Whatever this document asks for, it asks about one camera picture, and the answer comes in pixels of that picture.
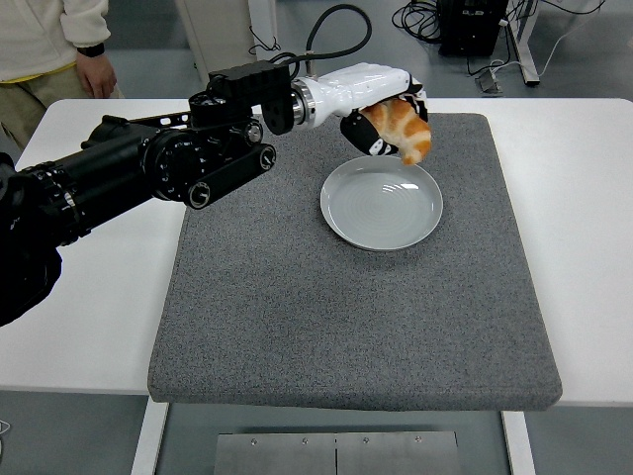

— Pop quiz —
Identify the thin white cable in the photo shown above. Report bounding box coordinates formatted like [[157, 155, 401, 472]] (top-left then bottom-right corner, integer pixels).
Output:
[[474, 0, 609, 80]]

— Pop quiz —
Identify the black cable on post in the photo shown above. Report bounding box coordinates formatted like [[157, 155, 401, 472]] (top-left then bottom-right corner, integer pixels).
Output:
[[248, 24, 282, 55]]

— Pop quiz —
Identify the grey fabric mat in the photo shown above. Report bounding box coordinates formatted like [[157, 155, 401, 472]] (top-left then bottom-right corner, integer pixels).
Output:
[[146, 112, 565, 413]]

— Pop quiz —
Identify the golden brown croissant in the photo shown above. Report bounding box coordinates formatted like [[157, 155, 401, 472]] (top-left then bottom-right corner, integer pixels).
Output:
[[359, 97, 433, 167]]

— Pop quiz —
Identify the person's left hand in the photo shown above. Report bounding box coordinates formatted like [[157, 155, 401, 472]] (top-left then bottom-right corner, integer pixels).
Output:
[[76, 51, 119, 99]]

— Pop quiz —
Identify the white table leg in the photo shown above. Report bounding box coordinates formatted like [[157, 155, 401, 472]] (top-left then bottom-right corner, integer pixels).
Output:
[[499, 410, 538, 475], [129, 398, 169, 475]]

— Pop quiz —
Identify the black computer tower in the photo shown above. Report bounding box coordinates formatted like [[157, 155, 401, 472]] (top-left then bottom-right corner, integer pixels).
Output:
[[438, 0, 510, 56]]

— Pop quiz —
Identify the beige cabinet panel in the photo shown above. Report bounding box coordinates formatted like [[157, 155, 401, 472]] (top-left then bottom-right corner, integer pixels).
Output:
[[173, 0, 263, 88]]

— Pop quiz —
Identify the grey floor socket box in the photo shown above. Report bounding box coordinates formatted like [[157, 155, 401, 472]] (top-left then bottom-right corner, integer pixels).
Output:
[[474, 68, 505, 95]]

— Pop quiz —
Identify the round grey plate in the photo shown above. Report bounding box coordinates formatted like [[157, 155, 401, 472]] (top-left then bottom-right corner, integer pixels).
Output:
[[319, 154, 445, 252]]

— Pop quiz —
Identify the person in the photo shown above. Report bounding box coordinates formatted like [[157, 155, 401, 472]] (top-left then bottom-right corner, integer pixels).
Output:
[[0, 0, 125, 149]]

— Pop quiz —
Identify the black cable bundle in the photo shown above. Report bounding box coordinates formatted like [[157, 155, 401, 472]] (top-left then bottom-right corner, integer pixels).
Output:
[[392, 0, 444, 46]]

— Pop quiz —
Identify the white square post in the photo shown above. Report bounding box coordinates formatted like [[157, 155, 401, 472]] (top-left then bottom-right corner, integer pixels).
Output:
[[246, 0, 282, 65]]

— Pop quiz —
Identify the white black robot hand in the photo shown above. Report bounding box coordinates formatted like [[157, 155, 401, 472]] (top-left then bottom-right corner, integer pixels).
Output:
[[307, 61, 430, 158]]

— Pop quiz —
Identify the white desk leg with foot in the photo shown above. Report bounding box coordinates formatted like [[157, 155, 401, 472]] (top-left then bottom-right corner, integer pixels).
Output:
[[506, 0, 541, 88]]

